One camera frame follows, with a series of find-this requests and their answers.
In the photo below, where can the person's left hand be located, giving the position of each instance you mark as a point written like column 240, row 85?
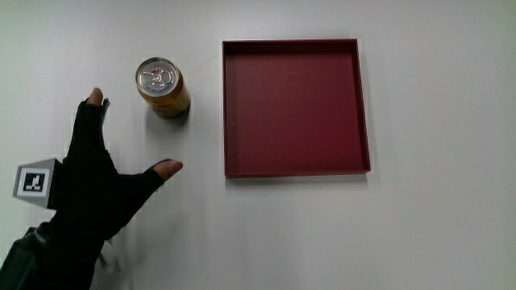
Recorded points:
column 90, row 189

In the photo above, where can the golden drink can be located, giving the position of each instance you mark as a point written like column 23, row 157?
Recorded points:
column 165, row 90

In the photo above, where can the white desk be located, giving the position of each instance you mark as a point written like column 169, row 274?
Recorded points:
column 443, row 121

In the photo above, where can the person's left forearm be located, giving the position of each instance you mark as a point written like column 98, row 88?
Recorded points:
column 44, row 266

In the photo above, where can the dark red square tray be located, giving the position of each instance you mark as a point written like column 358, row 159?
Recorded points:
column 294, row 117

